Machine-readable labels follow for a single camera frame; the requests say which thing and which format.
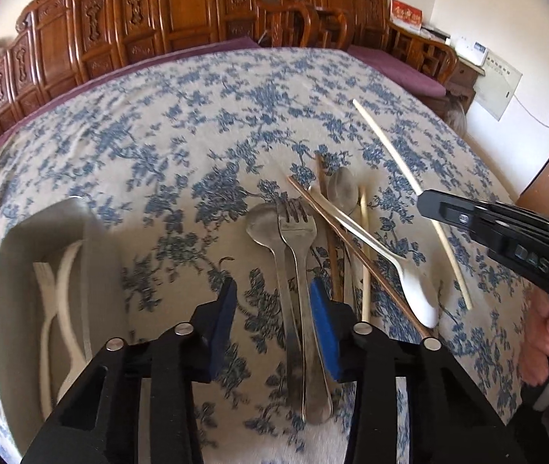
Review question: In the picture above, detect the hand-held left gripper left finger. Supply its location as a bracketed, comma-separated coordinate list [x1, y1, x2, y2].
[20, 278, 239, 464]

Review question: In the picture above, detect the carved wooden sofa bench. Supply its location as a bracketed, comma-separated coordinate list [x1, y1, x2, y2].
[0, 0, 347, 146]

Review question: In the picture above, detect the light bamboo chopstick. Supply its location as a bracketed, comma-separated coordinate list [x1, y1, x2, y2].
[359, 184, 372, 324]
[352, 99, 474, 311]

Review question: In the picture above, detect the metal spoon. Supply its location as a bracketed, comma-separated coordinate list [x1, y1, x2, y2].
[246, 203, 304, 407]
[327, 168, 362, 305]

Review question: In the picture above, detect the metal fork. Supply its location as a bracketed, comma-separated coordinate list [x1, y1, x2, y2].
[277, 199, 335, 425]

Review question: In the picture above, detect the white utensil organizer tray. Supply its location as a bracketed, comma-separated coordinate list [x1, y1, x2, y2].
[0, 196, 132, 448]

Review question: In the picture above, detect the purple armchair cushion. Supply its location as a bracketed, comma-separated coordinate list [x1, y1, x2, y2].
[347, 44, 448, 99]

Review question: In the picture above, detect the white plastic fork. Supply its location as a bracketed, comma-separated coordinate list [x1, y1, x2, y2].
[33, 261, 56, 420]

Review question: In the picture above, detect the white box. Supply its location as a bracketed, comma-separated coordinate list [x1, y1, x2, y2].
[455, 41, 491, 67]

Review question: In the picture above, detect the wooden side table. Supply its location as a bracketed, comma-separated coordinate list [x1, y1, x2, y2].
[447, 60, 484, 103]

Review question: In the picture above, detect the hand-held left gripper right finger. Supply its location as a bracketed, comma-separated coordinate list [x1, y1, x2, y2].
[309, 278, 529, 464]

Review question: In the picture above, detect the wall chart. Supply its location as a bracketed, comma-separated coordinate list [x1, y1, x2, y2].
[470, 51, 525, 121]

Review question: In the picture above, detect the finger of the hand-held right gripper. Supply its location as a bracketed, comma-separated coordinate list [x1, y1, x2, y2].
[418, 190, 549, 252]

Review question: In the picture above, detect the blue floral tablecloth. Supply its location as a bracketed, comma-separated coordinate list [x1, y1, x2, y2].
[0, 47, 536, 464]

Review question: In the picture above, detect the brown wooden chopstick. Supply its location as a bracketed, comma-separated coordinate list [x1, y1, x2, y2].
[315, 154, 344, 303]
[287, 176, 434, 340]

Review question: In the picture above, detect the white plastic spoon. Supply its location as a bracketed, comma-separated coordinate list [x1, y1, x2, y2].
[308, 186, 442, 329]
[56, 240, 87, 399]

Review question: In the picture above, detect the white cable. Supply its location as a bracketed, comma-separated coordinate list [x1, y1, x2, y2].
[513, 91, 549, 129]

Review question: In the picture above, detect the red calendar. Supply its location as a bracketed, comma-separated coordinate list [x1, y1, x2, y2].
[389, 0, 423, 28]

